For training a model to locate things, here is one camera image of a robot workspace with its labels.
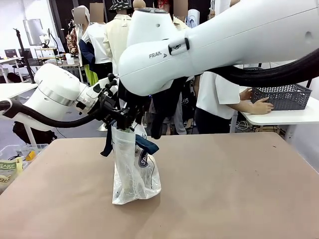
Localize mannequin in hood and plaid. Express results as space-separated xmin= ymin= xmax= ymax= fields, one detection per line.
xmin=66 ymin=6 xmax=87 ymax=65

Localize white cable bundle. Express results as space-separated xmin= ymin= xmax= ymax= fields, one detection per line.
xmin=235 ymin=120 xmax=250 ymax=131

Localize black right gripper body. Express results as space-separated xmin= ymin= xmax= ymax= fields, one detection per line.
xmin=119 ymin=83 xmax=150 ymax=110

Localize white desk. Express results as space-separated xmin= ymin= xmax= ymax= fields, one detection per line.
xmin=0 ymin=83 xmax=38 ymax=145

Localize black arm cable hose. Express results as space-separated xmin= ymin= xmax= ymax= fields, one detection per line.
xmin=0 ymin=99 xmax=105 ymax=129
xmin=151 ymin=48 xmax=319 ymax=140

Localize black backpack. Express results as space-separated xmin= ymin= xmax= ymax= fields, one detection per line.
xmin=12 ymin=121 xmax=58 ymax=145

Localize person's right hand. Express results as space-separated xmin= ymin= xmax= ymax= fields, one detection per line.
xmin=252 ymin=97 xmax=275 ymax=115

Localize neon yellow garment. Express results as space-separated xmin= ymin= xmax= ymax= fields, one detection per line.
xmin=84 ymin=64 xmax=99 ymax=87

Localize metal wire cart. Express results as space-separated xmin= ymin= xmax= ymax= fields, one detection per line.
xmin=34 ymin=47 xmax=67 ymax=66

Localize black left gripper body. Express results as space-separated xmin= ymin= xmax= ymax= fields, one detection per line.
xmin=98 ymin=88 xmax=119 ymax=123

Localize grey plastic mesh basket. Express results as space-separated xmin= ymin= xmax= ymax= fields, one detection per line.
xmin=250 ymin=84 xmax=313 ymax=111

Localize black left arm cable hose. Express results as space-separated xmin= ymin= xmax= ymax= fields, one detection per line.
xmin=0 ymin=99 xmax=105 ymax=129

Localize mannequin in white t-shirt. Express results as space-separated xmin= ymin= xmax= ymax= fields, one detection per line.
xmin=83 ymin=2 xmax=113 ymax=65

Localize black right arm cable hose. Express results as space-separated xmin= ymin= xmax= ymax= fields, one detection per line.
xmin=151 ymin=48 xmax=319 ymax=140

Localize white side table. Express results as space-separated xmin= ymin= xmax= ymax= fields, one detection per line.
xmin=238 ymin=101 xmax=319 ymax=145

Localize black tripod stand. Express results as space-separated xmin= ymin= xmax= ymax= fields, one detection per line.
xmin=13 ymin=28 xmax=35 ymax=84

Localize grey framed wall board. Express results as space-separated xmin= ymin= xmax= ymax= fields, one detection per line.
xmin=23 ymin=19 xmax=43 ymax=46

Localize person's left hand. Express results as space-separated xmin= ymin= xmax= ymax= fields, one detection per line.
xmin=239 ymin=88 xmax=253 ymax=101

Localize green yellow printed package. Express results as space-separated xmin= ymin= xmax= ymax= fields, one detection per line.
xmin=0 ymin=174 xmax=12 ymax=191
xmin=0 ymin=159 xmax=23 ymax=180

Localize person in white shirt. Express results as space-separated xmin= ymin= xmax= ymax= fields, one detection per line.
xmin=194 ymin=71 xmax=241 ymax=135

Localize bare-headed mannequin grey shirt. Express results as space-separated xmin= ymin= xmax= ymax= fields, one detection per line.
xmin=133 ymin=0 xmax=147 ymax=11

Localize person's right forearm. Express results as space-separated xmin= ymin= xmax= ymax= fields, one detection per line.
xmin=230 ymin=101 xmax=257 ymax=113

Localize translucent shopping bag navy handles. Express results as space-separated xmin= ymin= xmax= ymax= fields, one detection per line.
xmin=101 ymin=121 xmax=162 ymax=206

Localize black patterned bucket hat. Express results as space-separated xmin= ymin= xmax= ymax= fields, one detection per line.
xmin=109 ymin=0 xmax=132 ymax=13

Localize clear plastic storage bin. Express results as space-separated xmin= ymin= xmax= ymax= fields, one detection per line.
xmin=0 ymin=143 xmax=49 ymax=175

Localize mannequin in cream jacket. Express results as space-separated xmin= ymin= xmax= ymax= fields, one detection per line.
xmin=103 ymin=0 xmax=133 ymax=75

